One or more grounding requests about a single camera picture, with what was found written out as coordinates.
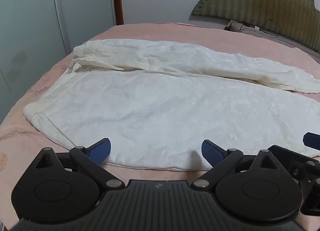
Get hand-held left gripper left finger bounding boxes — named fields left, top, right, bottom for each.
left=32, top=138, right=125, bottom=190

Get white pants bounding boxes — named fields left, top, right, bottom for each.
left=22, top=39, right=320, bottom=171

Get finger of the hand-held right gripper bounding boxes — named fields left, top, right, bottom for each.
left=267, top=132, right=320, bottom=189

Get thin black cable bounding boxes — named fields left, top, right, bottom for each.
left=259, top=19, right=281, bottom=38

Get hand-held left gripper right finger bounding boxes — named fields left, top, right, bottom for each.
left=191, top=140, right=279, bottom=190

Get pale green sliding wardrobe door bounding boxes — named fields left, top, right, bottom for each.
left=52, top=0, right=118, bottom=55
left=0, top=0, right=69, bottom=124

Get pink bed blanket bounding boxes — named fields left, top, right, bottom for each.
left=0, top=22, right=320, bottom=229

